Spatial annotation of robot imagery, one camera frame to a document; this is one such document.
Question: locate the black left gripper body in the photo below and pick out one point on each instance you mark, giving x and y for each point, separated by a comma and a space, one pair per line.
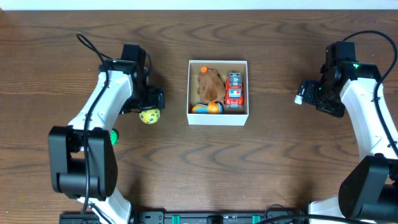
154, 101

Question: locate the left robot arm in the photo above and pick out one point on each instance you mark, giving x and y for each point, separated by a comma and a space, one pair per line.
82, 161

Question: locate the white cardboard box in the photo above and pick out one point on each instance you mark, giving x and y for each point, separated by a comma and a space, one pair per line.
230, 116

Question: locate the red toy fire truck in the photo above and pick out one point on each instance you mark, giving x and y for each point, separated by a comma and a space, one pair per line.
234, 91

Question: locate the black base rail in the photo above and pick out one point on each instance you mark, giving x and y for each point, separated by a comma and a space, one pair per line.
160, 217

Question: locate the brown plush toy with orange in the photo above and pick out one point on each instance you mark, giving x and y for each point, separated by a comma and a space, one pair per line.
210, 86

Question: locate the orange and blue toy fish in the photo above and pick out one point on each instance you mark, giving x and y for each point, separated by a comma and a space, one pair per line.
211, 108

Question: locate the green round spinning top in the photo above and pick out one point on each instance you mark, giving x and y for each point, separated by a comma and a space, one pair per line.
114, 137

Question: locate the yellow ball with blue letters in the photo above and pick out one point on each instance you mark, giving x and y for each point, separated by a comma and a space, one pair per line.
150, 116

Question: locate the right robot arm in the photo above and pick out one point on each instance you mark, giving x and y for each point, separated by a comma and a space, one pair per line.
369, 192

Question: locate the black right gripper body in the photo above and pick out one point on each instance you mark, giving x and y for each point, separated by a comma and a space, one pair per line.
325, 100

